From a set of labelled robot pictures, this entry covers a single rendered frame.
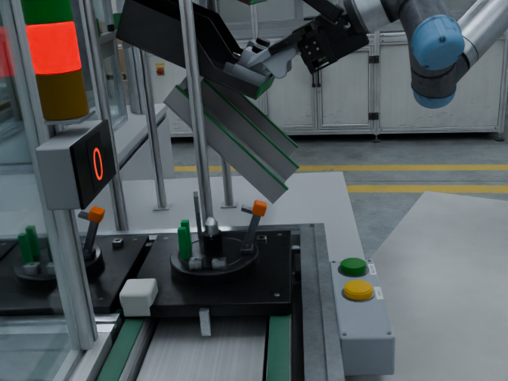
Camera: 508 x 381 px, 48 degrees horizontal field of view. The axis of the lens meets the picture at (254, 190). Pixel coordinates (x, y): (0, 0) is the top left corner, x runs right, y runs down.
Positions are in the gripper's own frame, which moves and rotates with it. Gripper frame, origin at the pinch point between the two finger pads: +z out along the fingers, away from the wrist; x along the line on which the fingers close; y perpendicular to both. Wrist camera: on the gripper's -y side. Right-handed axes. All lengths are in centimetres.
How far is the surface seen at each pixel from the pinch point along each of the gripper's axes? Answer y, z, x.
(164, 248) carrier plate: 20.0, 23.1, -23.7
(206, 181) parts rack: 15.4, 16.3, -10.1
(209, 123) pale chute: 6.4, 11.6, -6.8
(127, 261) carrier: 18.1, 27.0, -29.1
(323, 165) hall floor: 107, 75, 313
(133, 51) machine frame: -22, 79, 126
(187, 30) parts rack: -9.6, 5.7, -9.4
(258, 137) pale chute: 14.7, 8.4, 5.6
